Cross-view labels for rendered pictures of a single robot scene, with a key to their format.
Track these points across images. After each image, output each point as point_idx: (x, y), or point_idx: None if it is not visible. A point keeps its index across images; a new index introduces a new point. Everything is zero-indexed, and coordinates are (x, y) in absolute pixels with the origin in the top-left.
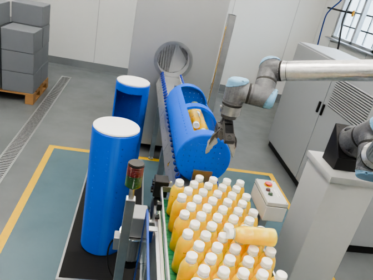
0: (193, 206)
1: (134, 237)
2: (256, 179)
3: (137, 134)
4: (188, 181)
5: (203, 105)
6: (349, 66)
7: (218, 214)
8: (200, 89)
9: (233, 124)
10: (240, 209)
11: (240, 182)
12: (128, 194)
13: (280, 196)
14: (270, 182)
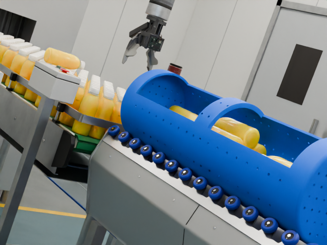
0: (119, 88)
1: None
2: (80, 78)
3: None
4: (153, 153)
5: (237, 101)
6: None
7: (96, 80)
8: (323, 142)
9: (144, 23)
10: (81, 77)
11: (94, 87)
12: None
13: (46, 64)
14: (63, 69)
